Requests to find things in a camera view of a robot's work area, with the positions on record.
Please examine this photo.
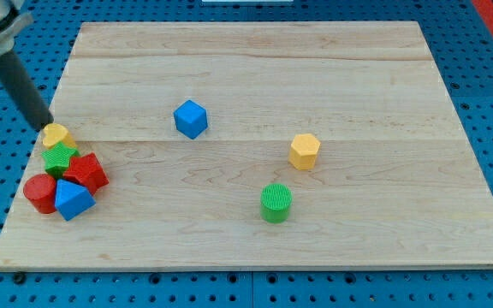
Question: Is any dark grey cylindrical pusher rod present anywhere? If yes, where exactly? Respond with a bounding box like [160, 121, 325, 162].
[0, 50, 54, 130]

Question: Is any blue cube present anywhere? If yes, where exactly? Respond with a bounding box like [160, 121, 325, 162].
[173, 100, 208, 139]

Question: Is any yellow heart block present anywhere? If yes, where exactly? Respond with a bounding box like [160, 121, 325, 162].
[42, 123, 77, 149]

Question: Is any green star block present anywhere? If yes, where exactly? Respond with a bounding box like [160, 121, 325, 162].
[42, 142, 80, 180]

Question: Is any red cylinder block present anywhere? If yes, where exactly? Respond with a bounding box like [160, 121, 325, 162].
[22, 174, 56, 214]

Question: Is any red star block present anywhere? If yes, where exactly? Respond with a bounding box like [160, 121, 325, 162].
[62, 152, 110, 195]

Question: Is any blue triangle block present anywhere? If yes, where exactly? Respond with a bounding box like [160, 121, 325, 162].
[55, 180, 96, 221]

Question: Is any wooden board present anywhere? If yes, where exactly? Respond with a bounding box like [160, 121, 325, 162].
[0, 21, 493, 272]

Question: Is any green cylinder block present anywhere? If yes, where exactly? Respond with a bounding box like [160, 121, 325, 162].
[260, 183, 293, 223]

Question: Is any yellow hexagon block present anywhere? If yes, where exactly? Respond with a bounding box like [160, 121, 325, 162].
[288, 133, 321, 170]

